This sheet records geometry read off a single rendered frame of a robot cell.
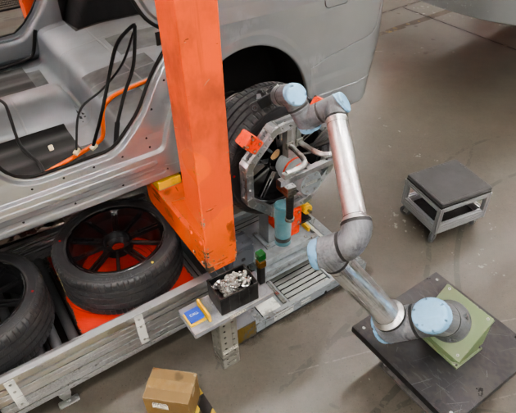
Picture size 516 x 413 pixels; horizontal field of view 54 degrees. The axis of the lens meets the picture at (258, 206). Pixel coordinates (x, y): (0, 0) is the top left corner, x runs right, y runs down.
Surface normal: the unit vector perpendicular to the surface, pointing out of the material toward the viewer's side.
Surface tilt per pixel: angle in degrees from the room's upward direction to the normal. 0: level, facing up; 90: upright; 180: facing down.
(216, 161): 90
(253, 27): 90
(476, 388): 0
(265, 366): 0
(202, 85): 90
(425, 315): 41
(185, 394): 0
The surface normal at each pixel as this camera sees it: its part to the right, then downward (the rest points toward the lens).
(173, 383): -0.03, -0.76
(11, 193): 0.55, 0.55
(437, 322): -0.53, -0.29
